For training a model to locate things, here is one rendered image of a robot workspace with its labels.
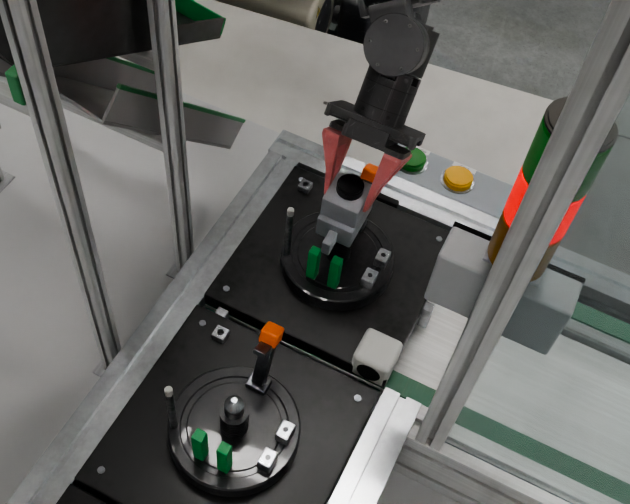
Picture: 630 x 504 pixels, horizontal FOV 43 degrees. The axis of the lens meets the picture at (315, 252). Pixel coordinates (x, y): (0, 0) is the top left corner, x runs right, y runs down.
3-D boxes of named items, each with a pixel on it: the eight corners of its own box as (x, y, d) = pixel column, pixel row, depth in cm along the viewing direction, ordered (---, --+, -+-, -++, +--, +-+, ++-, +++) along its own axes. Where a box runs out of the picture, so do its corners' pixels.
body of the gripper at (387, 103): (409, 155, 82) (437, 86, 80) (320, 118, 84) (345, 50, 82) (420, 149, 88) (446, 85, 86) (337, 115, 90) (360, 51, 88)
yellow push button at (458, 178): (447, 170, 113) (450, 160, 111) (474, 181, 112) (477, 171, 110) (437, 188, 111) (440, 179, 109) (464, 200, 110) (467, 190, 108)
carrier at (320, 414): (197, 312, 96) (192, 251, 86) (378, 399, 91) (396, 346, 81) (75, 486, 83) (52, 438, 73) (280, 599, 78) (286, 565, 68)
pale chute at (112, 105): (157, 104, 111) (171, 75, 110) (230, 149, 107) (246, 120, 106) (13, 66, 85) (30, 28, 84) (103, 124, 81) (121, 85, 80)
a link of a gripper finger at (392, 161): (376, 224, 85) (409, 142, 82) (315, 198, 86) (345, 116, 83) (389, 213, 91) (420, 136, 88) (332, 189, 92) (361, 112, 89)
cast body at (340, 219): (338, 194, 95) (344, 156, 89) (371, 208, 94) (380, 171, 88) (306, 246, 90) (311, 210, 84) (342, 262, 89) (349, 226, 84)
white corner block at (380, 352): (364, 342, 96) (368, 325, 92) (398, 358, 95) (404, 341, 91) (347, 373, 93) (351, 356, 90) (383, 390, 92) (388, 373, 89)
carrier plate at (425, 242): (294, 174, 110) (295, 163, 109) (455, 243, 105) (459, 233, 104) (203, 303, 97) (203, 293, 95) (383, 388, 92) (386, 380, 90)
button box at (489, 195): (391, 165, 120) (398, 136, 115) (524, 220, 115) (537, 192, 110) (372, 196, 116) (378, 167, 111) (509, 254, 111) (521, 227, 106)
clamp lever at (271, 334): (254, 372, 87) (268, 319, 83) (270, 380, 87) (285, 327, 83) (239, 391, 84) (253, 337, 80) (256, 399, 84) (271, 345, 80)
